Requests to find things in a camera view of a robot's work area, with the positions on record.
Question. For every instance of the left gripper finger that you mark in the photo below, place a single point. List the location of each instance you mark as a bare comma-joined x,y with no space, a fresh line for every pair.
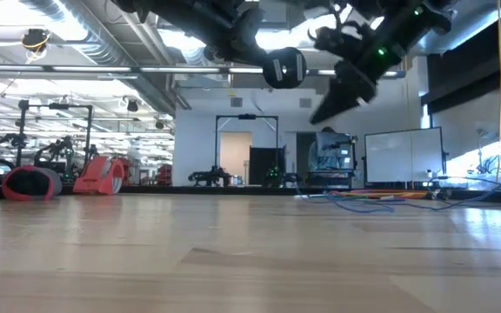
265,61

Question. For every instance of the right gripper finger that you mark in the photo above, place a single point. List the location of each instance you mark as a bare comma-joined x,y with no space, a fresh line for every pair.
342,102

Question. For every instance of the black background robot arm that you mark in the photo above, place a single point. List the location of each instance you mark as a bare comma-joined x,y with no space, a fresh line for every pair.
13,140
61,145
276,177
209,177

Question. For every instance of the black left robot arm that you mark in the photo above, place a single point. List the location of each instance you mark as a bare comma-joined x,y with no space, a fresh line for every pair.
181,13

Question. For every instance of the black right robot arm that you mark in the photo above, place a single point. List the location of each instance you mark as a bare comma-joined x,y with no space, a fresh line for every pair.
407,26

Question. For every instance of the grey cabinet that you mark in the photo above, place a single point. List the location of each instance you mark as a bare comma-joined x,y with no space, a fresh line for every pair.
291,156

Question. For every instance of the whiteboard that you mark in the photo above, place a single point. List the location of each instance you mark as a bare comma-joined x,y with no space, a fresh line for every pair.
402,154

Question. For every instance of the black cabinet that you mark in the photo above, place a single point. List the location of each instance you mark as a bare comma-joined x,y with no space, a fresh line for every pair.
265,165

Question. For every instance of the long ceiling light bar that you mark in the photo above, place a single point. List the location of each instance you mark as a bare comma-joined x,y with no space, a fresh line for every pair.
102,68

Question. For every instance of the red cabinet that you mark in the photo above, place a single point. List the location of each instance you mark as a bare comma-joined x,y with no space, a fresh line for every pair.
164,174

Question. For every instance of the clear plastic bin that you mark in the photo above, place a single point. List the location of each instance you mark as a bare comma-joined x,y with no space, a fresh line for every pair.
489,182

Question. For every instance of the red tape dispenser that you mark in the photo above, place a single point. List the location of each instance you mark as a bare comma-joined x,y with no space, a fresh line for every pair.
100,175

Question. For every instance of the grey wall vent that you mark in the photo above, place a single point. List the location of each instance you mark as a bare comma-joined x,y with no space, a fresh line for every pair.
305,102
236,102

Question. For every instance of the black gantry frame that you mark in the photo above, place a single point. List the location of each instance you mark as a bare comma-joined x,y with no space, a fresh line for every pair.
57,106
247,116

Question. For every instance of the silver air duct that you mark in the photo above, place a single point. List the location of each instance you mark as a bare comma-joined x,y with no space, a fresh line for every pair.
115,48

